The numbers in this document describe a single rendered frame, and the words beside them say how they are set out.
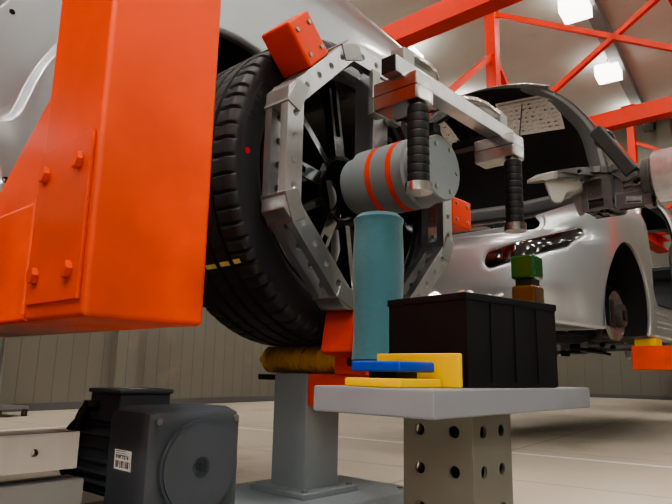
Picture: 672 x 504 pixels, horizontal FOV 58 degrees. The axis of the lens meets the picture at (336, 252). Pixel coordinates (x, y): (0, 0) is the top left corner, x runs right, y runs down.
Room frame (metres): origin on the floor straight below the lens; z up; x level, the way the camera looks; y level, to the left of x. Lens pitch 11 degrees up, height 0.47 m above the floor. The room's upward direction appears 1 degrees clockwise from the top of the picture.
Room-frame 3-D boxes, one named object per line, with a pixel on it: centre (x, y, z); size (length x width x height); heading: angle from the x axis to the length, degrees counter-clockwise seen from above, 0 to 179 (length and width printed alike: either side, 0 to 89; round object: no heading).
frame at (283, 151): (1.22, -0.07, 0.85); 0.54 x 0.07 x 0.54; 138
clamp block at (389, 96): (0.96, -0.11, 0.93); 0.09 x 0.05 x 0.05; 48
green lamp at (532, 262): (1.00, -0.32, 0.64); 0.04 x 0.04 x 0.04; 48
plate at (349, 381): (0.72, -0.07, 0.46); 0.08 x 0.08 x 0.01; 48
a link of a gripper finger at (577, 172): (1.07, -0.44, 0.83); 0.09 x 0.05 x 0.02; 84
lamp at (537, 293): (1.00, -0.32, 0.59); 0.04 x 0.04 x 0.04; 48
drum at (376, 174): (1.18, -0.12, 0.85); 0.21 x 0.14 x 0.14; 48
